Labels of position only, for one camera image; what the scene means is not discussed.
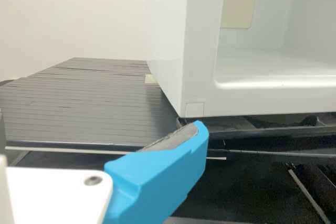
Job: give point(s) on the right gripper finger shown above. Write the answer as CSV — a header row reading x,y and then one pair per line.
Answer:
x,y
162,171

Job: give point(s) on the black platform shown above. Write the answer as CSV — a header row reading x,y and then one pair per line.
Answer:
x,y
78,103
249,195

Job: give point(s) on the white incubator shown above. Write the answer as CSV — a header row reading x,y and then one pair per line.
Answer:
x,y
168,51

